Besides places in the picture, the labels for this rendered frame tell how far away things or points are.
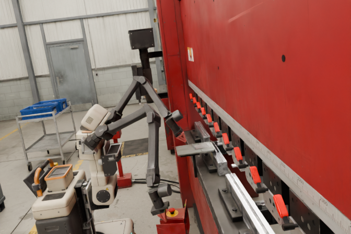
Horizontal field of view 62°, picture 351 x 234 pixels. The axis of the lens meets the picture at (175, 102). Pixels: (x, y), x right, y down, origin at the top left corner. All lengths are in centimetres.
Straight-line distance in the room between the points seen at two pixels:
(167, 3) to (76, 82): 701
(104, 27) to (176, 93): 666
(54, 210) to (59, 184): 20
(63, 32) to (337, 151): 929
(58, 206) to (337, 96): 195
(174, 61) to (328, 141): 234
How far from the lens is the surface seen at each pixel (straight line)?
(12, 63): 1024
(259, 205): 172
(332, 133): 65
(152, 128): 177
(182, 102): 294
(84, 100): 963
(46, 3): 984
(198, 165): 219
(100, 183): 229
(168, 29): 288
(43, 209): 230
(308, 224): 85
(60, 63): 967
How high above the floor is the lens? 177
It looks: 12 degrees down
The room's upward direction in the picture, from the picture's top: 7 degrees counter-clockwise
